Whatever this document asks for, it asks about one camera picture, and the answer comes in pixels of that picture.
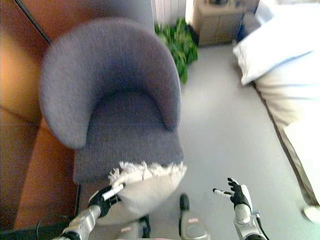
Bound green leafy potted plant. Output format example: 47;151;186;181
154;17;199;85

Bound silver robot leg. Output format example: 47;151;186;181
119;215;152;240
178;193;211;240

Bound white slipper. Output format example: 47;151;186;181
303;205;320;224

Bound white folded cloth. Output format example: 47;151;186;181
283;117;320;201

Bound grey fabric tub armchair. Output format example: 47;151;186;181
37;17;185;186

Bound black plant pot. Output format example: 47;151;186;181
187;23;201;47

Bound white fringed throw pillow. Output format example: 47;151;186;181
107;161;188;219

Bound silver right robot leg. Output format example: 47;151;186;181
178;193;211;240

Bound beige wooden nightstand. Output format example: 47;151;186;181
192;0;247;47

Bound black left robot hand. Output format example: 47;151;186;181
87;182;126;217

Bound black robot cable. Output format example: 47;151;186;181
36;212;73;235

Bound silver left robot leg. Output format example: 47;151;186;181
119;215;152;240

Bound dark door frame strip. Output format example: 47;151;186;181
13;0;53;46

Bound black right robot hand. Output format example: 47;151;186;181
212;177;252;208

